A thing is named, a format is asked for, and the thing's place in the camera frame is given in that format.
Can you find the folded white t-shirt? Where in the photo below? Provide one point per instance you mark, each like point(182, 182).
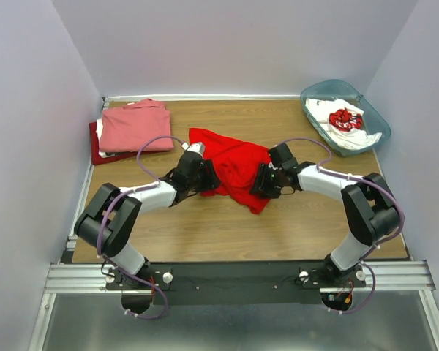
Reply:
point(109, 140)

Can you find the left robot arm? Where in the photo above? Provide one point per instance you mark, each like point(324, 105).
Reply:
point(107, 221)

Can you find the clear blue plastic bin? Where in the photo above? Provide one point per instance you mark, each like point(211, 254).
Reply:
point(339, 89)

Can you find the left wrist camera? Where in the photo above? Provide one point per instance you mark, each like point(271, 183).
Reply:
point(197, 148)

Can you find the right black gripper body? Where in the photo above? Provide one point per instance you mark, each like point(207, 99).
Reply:
point(268, 180)

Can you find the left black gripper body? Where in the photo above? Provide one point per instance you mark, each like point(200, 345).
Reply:
point(203, 182)

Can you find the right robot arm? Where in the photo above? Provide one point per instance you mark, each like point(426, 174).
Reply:
point(370, 208)

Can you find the folded pink t-shirt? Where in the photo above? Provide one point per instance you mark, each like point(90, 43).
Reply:
point(139, 122)

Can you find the white printed t-shirt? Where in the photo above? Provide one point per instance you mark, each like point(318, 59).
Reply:
point(342, 122)

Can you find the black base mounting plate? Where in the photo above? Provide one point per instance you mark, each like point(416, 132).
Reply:
point(249, 282)

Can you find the bright red t-shirt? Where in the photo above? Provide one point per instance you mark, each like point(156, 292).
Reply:
point(236, 164)

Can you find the aluminium extrusion rail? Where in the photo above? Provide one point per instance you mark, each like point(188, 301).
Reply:
point(389, 275)

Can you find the folded dark red t-shirt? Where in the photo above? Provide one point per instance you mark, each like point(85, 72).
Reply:
point(157, 146)

